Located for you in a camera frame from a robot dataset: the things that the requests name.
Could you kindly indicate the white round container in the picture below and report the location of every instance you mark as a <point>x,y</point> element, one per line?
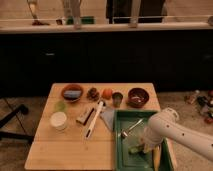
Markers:
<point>58,120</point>

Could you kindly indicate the wooden table board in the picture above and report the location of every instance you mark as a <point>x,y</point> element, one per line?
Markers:
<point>68,149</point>

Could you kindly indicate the grey blue cloth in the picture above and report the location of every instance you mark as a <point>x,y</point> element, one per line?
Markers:
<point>108,117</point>

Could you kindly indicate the clutter of bottles on floor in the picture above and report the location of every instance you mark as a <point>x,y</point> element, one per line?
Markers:
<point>205,105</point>

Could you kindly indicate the green plastic tray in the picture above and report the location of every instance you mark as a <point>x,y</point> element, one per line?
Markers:
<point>124,160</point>

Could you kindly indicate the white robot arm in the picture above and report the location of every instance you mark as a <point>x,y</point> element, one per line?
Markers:
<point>164,125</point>

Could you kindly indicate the orange fruit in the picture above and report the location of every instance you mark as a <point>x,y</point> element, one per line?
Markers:
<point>107,93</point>

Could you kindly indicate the yellow corn cob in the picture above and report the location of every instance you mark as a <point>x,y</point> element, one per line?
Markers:
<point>156,157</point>

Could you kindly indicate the brown pine cone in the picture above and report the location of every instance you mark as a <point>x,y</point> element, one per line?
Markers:
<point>93,94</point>

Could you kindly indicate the green pepper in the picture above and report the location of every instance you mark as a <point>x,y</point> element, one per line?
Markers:
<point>136,149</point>

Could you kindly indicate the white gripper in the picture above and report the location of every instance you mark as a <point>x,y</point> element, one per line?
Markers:
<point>150,139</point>

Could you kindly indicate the orange bowl with blue sponge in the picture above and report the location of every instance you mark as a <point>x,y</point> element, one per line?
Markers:
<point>72,92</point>

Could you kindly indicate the metal spoon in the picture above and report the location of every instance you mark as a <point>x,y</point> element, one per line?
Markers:
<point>125,132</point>

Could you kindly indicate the dark red bowl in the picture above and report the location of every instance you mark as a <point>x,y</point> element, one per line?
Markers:
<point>137,97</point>

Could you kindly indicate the small green cup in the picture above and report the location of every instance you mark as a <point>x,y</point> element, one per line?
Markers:
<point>117,99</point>

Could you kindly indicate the brown wooden block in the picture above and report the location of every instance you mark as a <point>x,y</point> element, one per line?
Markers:
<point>84,117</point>

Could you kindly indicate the light green round lid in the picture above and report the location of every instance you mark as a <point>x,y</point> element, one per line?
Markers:
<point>60,106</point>

